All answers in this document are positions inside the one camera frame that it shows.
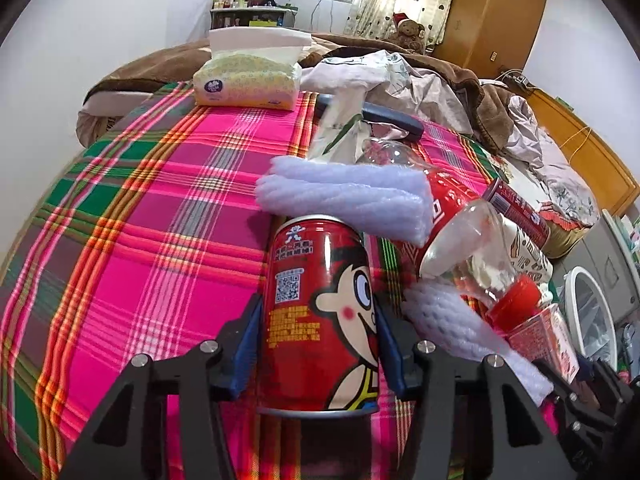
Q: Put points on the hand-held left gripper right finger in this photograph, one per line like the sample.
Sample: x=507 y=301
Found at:
x=389 y=352

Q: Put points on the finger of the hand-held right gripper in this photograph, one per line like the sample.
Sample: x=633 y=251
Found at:
x=570 y=395
x=607 y=375

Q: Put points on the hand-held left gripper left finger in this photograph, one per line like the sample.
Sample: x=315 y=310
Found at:
x=245 y=355

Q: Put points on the clear red printed packet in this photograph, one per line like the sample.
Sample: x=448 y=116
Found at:
x=540 y=340

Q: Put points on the red cartoon drink can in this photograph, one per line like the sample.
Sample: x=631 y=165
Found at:
x=310 y=310

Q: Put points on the white trash bin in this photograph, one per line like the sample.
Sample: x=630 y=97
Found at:
x=575 y=285

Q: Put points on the clear bottle with red label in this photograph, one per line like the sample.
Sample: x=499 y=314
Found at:
x=465 y=240

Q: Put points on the beige printed paper cup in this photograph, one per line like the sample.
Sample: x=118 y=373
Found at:
x=530 y=260

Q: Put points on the grey nightstand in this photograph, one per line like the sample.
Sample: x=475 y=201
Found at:
x=612 y=260

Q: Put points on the floral bed sheet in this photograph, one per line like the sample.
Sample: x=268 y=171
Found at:
x=565 y=240

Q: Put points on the pale green box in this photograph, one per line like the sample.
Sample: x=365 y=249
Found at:
x=631 y=232

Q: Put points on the pink green plaid blanket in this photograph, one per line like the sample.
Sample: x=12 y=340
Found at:
x=150 y=235

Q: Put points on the wooden headboard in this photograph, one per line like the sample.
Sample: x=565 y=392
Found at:
x=590 y=160

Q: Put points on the small white tissue pack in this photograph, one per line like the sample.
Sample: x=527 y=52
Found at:
x=340 y=135

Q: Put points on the dark blue glasses case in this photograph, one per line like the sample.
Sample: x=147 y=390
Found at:
x=395 y=120

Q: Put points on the pale pink duvet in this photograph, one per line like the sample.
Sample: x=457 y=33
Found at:
x=430 y=95

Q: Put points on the yellow patterned tissue pack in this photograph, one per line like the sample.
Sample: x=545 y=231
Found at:
x=245 y=80

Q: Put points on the brown blanket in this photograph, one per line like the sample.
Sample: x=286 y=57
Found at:
x=150 y=67

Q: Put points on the brown teddy bear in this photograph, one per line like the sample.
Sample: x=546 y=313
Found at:
x=407 y=32

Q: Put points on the shelf unit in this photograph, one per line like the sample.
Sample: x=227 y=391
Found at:
x=250 y=17

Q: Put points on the wooden wardrobe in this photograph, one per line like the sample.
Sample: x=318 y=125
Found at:
x=495 y=15

